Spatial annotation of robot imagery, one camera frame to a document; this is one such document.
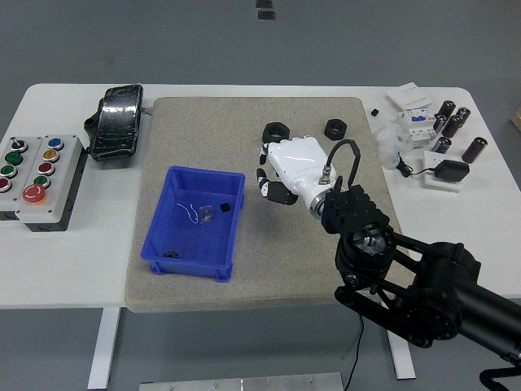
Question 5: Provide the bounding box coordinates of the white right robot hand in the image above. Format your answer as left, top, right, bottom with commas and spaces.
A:
255, 135, 339, 205

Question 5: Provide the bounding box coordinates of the large black hex nut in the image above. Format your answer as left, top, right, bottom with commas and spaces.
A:
262, 121, 291, 144

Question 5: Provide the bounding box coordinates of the small black hex nut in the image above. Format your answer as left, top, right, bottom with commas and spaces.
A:
324, 118, 348, 141

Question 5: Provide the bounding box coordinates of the blue plastic box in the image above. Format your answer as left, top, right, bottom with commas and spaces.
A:
140, 165, 247, 283

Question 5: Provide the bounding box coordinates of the grey button box with emergency stop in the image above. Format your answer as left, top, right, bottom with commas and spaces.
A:
15, 134, 89, 233

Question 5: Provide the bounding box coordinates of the grey button box with selector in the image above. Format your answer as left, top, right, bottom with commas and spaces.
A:
0, 135, 44, 223

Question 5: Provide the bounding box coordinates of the crumpled clear plastic bag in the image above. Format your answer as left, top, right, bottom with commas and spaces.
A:
374, 123, 413, 170

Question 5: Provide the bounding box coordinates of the white circuit breaker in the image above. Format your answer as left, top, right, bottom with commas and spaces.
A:
396, 104, 436, 151

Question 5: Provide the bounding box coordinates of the flat white carton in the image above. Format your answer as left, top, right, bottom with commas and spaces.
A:
386, 82, 433, 110

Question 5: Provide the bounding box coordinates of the grey-brown mat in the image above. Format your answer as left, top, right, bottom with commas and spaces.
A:
124, 96, 410, 314

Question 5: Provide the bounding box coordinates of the black power adapter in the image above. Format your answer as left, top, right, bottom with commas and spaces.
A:
434, 160, 470, 183

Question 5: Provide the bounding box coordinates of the black wrapped foot pedal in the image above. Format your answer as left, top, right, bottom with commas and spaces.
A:
83, 83, 146, 163

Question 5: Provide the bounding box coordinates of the white table leg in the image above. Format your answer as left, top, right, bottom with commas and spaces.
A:
87, 307, 122, 390
385, 329, 416, 380

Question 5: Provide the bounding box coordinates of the black adapter cord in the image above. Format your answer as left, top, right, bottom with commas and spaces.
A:
395, 153, 439, 178

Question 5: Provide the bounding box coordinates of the thin white wire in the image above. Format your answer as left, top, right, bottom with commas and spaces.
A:
175, 201, 200, 224

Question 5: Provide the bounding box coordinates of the thin black hanging cable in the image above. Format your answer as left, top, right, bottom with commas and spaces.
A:
349, 315, 366, 391

